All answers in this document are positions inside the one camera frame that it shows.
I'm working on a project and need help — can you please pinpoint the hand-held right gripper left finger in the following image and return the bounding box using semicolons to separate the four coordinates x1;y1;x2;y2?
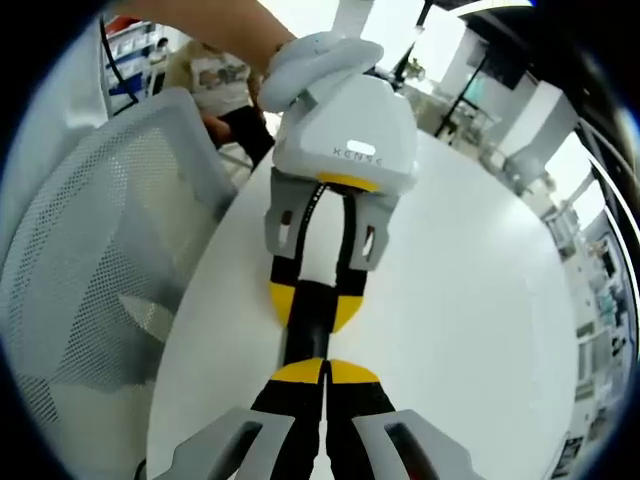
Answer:
149;356;329;480

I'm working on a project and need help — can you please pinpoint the black screen on stand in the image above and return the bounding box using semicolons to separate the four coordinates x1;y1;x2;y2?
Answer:
433;37;525;144

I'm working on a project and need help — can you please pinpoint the white storage shelf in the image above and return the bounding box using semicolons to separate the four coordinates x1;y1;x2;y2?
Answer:
104;14;169;109

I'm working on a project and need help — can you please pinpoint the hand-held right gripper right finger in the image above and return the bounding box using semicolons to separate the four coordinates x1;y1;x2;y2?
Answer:
323;357;489;480

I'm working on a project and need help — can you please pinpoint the grey mesh office chair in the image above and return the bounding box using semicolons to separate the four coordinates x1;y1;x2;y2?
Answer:
0;87;240;436

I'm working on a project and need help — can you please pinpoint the black cylindrical bar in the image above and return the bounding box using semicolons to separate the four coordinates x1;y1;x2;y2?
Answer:
282;277;344;374

